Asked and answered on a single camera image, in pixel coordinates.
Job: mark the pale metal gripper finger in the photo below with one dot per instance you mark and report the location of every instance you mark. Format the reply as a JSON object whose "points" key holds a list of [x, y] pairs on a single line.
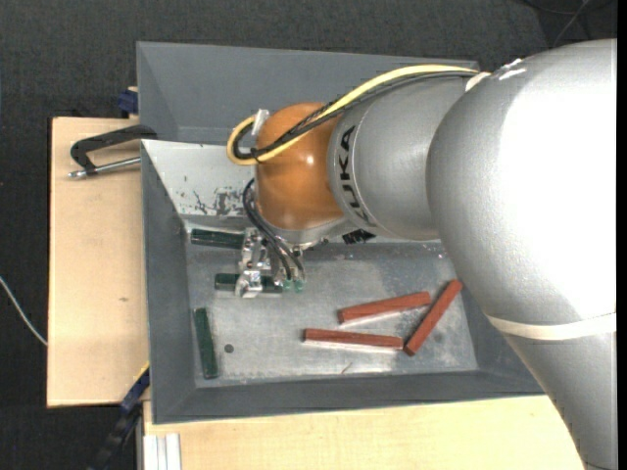
{"points": [[251, 283], [242, 264]]}

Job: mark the dark green flat block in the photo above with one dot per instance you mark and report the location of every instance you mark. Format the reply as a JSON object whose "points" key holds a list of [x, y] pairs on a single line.
{"points": [[206, 343], [215, 238], [225, 281]]}

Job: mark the grey metal bin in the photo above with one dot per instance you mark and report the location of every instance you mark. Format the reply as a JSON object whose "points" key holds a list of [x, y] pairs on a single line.
{"points": [[294, 360]]}

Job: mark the red-brown flat block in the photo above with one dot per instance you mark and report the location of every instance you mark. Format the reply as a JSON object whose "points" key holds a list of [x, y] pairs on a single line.
{"points": [[350, 338], [384, 307], [433, 317]]}

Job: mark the pale brown cardboard board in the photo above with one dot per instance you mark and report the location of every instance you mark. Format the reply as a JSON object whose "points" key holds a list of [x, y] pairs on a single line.
{"points": [[93, 272]]}

